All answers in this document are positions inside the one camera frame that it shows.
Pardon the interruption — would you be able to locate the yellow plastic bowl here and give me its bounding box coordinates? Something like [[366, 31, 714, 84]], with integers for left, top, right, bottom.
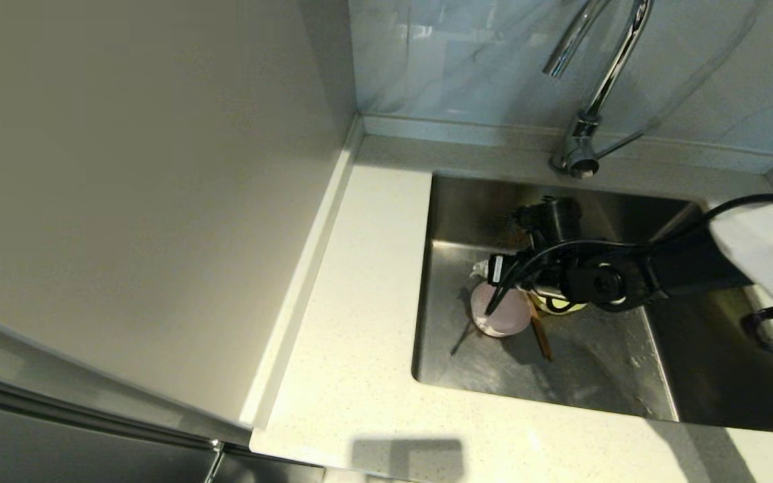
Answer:
[[529, 290, 590, 317]]

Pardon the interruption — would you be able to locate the pink plastic bowl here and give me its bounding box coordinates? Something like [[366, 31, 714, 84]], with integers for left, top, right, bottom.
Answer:
[[470, 280, 533, 339]]

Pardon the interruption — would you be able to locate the brown wooden chopstick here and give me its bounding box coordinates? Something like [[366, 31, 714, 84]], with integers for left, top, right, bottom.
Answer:
[[529, 299, 554, 361], [527, 299, 551, 361]]

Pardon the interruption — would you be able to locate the chrome gooseneck kitchen faucet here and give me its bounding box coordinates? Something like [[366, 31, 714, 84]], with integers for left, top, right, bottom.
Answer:
[[542, 0, 654, 180]]

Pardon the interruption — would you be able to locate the stainless steel sink basin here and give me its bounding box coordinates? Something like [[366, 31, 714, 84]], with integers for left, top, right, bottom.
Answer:
[[411, 171, 773, 434]]

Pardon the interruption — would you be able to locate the tall beige cabinet panel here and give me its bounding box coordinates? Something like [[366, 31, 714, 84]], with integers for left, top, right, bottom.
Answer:
[[0, 0, 364, 447]]

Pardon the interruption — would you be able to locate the dark grey cabinet front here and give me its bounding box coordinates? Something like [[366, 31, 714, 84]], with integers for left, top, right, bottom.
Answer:
[[0, 366, 325, 483]]

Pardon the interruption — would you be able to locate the chrome cabinet handle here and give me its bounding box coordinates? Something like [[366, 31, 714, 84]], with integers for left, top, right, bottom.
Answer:
[[203, 437, 227, 483]]

